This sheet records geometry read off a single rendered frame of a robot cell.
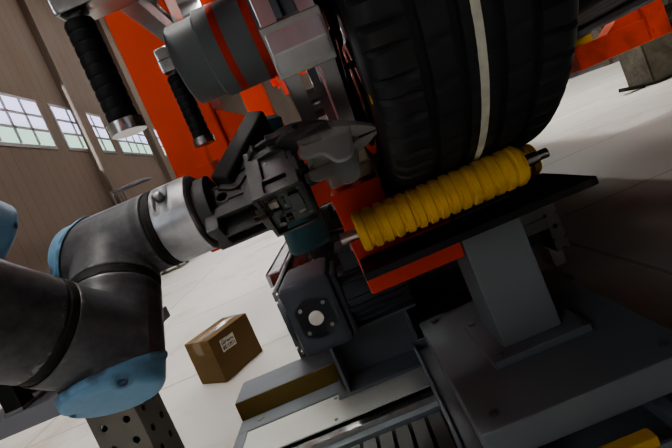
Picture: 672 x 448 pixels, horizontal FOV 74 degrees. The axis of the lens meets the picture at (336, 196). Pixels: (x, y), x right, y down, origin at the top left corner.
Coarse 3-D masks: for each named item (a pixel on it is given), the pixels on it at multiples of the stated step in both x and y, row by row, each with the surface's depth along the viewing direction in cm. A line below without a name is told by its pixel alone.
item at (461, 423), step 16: (416, 352) 96; (432, 368) 91; (432, 384) 82; (448, 384) 84; (448, 400) 79; (656, 400) 58; (448, 416) 71; (464, 416) 73; (624, 416) 60; (640, 416) 59; (656, 416) 58; (464, 432) 70; (576, 432) 61; (592, 432) 60; (608, 432) 59; (624, 432) 58; (640, 432) 53; (656, 432) 56
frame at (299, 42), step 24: (264, 0) 45; (312, 0) 45; (264, 24) 45; (288, 24) 45; (312, 24) 45; (288, 48) 45; (312, 48) 46; (288, 72) 47; (312, 72) 95; (336, 72) 49; (312, 96) 95; (336, 96) 51; (360, 168) 61
